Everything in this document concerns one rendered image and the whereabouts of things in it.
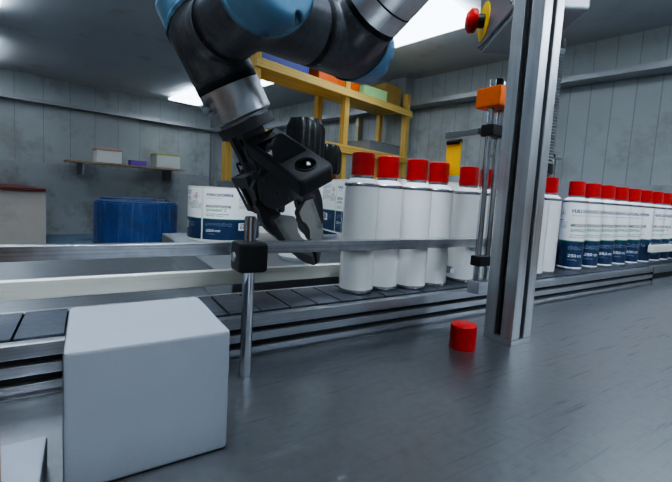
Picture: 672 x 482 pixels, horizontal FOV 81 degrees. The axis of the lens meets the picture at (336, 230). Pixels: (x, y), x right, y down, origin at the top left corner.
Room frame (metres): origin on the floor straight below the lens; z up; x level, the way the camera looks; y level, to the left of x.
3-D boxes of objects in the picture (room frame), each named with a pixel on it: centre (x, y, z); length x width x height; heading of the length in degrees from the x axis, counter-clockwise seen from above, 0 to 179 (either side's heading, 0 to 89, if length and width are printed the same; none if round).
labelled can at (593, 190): (0.95, -0.61, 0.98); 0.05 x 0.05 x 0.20
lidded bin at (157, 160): (8.17, 3.61, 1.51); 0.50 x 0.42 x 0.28; 133
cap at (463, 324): (0.50, -0.18, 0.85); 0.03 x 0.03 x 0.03
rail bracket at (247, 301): (0.41, 0.10, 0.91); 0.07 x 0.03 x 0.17; 33
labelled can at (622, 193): (1.03, -0.74, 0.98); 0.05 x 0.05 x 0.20
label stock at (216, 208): (1.13, 0.32, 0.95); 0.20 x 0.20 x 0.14
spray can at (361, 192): (0.58, -0.03, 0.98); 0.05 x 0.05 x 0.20
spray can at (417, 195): (0.63, -0.12, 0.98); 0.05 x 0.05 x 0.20
